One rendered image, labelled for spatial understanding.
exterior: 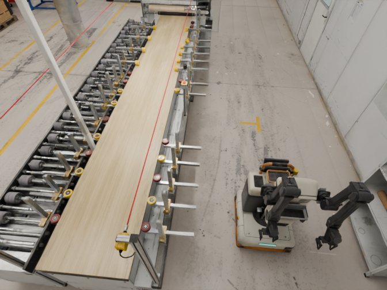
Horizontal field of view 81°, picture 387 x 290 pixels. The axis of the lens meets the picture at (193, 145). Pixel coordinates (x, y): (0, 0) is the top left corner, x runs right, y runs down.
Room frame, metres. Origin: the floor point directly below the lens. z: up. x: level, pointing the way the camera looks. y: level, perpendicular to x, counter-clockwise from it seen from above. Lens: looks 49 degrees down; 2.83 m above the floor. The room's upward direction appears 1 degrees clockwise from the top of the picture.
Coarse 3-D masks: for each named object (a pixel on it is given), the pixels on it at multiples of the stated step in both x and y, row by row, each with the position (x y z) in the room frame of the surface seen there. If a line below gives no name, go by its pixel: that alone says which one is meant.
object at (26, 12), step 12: (24, 0) 1.69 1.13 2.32; (24, 12) 1.66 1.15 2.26; (36, 24) 1.69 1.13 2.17; (36, 36) 1.66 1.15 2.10; (48, 48) 1.70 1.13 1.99; (48, 60) 1.66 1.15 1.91; (60, 72) 1.71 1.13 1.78; (60, 84) 1.66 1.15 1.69; (72, 108) 1.66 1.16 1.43; (84, 132) 1.66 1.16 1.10
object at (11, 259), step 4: (0, 252) 0.47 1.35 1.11; (4, 252) 0.48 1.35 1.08; (0, 256) 0.45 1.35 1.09; (4, 256) 0.46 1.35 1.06; (8, 256) 0.47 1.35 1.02; (12, 256) 0.48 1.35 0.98; (4, 260) 0.44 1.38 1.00; (8, 260) 0.44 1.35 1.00; (12, 260) 0.45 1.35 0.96; (16, 260) 0.47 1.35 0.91; (20, 260) 0.48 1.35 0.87; (16, 264) 0.44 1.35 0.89; (20, 264) 0.45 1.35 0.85; (24, 264) 0.47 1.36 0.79
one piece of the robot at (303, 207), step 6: (288, 204) 0.88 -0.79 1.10; (294, 204) 0.88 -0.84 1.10; (300, 204) 0.88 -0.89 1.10; (288, 210) 0.85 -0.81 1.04; (294, 210) 0.85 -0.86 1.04; (300, 210) 0.86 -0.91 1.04; (306, 210) 0.85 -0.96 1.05; (282, 216) 0.80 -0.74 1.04; (288, 216) 0.80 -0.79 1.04; (294, 216) 0.80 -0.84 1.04; (300, 216) 0.80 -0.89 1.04; (306, 216) 0.80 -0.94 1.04
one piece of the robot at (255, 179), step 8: (296, 168) 1.38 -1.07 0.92; (248, 176) 1.37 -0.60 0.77; (256, 176) 1.34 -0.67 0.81; (264, 176) 1.34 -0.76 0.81; (296, 176) 1.35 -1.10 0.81; (248, 184) 1.28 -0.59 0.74; (256, 184) 1.24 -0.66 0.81; (248, 192) 1.22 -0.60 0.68; (256, 192) 1.17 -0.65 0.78; (248, 200) 1.17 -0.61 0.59; (256, 200) 1.17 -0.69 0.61; (248, 208) 1.17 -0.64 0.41; (256, 208) 1.16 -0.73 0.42; (264, 208) 1.12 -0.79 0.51; (256, 216) 1.10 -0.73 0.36; (264, 216) 1.12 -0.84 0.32
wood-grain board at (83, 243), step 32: (160, 32) 4.67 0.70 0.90; (160, 64) 3.43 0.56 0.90; (128, 96) 2.57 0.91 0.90; (160, 96) 2.58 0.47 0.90; (128, 128) 1.94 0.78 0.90; (160, 128) 1.94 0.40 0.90; (96, 160) 1.45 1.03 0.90; (128, 160) 1.46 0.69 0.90; (96, 192) 1.07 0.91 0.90; (128, 192) 1.08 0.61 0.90; (64, 224) 0.75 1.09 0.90; (96, 224) 0.76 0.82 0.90; (128, 224) 0.76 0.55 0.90; (64, 256) 0.50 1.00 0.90; (96, 256) 0.51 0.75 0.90; (128, 256) 0.51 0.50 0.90
